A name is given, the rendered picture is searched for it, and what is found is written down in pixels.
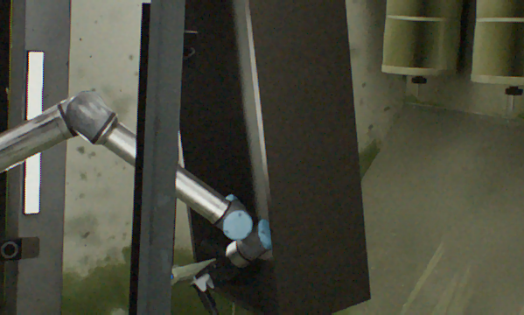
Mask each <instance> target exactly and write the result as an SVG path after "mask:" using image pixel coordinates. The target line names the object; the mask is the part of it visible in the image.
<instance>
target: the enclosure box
mask: <svg viewBox="0 0 524 315"><path fill-rule="evenodd" d="M185 31H192V32H197V33H199V41H198V58H197V66H196V67H195V68H184V67H182V68H181V89H180V107H179V126H178V152H179V159H180V165H181V167H182V168H184V169H186V170H187V171H188V172H190V173H191V174H192V175H193V176H195V177H196V178H198V179H200V180H202V181H203V183H205V184H206V185H207V186H209V187H211V188H212V189H213V190H214V191H216V192H218V193H219V194H221V195H222V196H224V197H225V198H226V196H228V195H230V194H233V195H234V196H235V197H237V199H238V200H239V201H240V203H242V205H243V206H245V207H246V208H247V209H248V210H249V211H250V212H251V213H252V214H253V215H254V217H256V218H257V219H258V220H259V221H260V220H267V221H269V228H270V237H271V245H272V254H273V261H271V262H264V261H260V260H256V259H255V260H254V261H253V262H252V263H251V264H249V266H246V267H245V269H246V270H244V271H243V272H241V273H239V274H238V275H237V277H236V278H235V280H233V282H232V283H229V284H225V285H223V286H222V285H220V286H219V287H217V288H216V289H214V287H213V288H211V287H210V286H209V285H208V284H207V283H206V286H207V288H208V289H210V290H212V291H214V292H217V293H219V294H220V296H222V297H224V298H225V299H227V300H229V301H232V302H234V303H235V304H237V305H239V306H240V307H242V308H244V309H246V310H248V312H251V313H253V314H254V315H332V314H333V313H336V312H340V310H343V309H346V308H348V307H351V306H354V305H357V304H359V303H363V302H366V301H367V300H370V299H371V294H370V283H369V272H368V261H367V240H366V229H365V219H364V207H363V196H362V185H361V175H360V164H359V153H358V142H357V131H356V121H355V109H354V98H353V77H352V66H351V55H350V45H349V33H348V23H347V11H346V0H185ZM186 207H187V213H188V221H189V228H190V236H191V242H192V255H193V261H194V264H196V263H201V262H204V261H207V260H211V259H216V258H217V257H214V256H213V255H211V254H209V253H208V252H206V251H205V250H204V249H202V248H201V247H200V245H201V243H202V241H203V240H207V239H210V240H212V241H213V242H216V243H218V244H219V245H221V247H222V248H224V249H225V250H227V246H228V245H229V244H232V243H233V242H235V241H236V240H233V239H230V238H228V237H226V235H225V234H224V232H222V231H221V229H220V228H218V227H216V226H214V224H212V223H211V221H209V220H207V219H206V218H205V217H203V216H202V215H200V213H198V212H196V211H195V210H193V209H192V208H190V207H189V206H188V205H186Z"/></svg>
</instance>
